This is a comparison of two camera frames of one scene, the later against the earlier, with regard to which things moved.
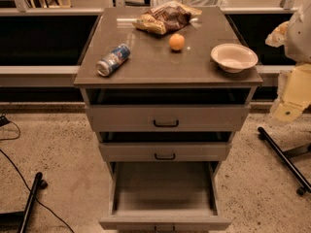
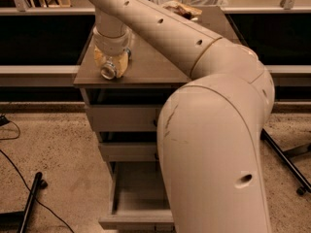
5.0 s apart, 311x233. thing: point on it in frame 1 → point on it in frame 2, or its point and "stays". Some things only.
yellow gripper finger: (278, 37) → (121, 64)
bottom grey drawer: (164, 196) stays
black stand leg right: (287, 162) stays
